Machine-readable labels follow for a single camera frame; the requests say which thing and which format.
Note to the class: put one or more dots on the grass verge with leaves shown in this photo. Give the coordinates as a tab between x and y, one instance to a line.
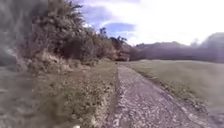
71	96

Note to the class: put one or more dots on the grey gravel path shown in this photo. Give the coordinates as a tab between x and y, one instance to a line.
141	103

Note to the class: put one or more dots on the distant wooded hill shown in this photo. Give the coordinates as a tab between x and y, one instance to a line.
173	50

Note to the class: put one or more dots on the row of trees and bushes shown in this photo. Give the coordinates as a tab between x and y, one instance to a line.
63	33

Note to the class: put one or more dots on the green grass field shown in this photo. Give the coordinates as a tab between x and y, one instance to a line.
186	75

